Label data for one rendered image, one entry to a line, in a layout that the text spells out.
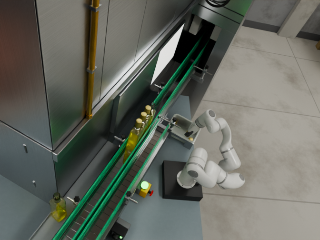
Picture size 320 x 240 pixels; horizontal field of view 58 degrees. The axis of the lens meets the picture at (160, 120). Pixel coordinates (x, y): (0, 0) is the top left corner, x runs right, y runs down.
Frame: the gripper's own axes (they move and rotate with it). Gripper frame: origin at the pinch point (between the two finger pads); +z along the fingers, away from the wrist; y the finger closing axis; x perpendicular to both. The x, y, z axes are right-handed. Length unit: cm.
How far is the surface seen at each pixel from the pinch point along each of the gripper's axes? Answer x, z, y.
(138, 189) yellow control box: -7, 4, 57
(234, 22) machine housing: -24, -45, -74
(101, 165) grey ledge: -33, 4, 59
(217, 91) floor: 23, 79, -152
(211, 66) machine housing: -13, -1, -74
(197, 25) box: -45, -16, -85
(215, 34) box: -29, -21, -83
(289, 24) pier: 60, 44, -349
